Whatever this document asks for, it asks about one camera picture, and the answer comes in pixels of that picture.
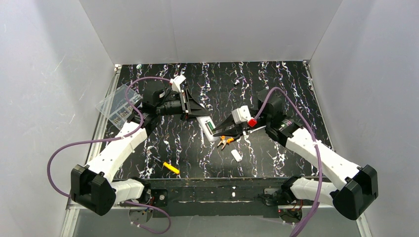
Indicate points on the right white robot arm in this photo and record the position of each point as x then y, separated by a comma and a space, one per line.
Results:
350, 188

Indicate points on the yellow handled screwdriver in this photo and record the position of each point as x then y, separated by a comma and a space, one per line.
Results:
168, 166

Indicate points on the white remote control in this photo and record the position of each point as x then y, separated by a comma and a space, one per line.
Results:
202, 121

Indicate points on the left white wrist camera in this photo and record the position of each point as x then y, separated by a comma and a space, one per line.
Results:
178, 82

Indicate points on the white battery cover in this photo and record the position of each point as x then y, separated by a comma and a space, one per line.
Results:
236, 155

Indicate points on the small green capped battery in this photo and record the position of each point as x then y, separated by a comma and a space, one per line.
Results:
209, 126

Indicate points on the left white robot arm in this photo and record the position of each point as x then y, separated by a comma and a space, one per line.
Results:
93, 185

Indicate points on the clear plastic screw box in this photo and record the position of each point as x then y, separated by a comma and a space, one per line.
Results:
115, 107

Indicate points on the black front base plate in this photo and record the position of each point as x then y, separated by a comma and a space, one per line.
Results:
222, 197

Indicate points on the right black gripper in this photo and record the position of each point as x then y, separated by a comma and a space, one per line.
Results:
244, 130

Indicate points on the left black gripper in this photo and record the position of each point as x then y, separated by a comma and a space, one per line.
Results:
188, 104

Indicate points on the orange handled pliers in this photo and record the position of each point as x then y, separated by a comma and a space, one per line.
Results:
224, 141

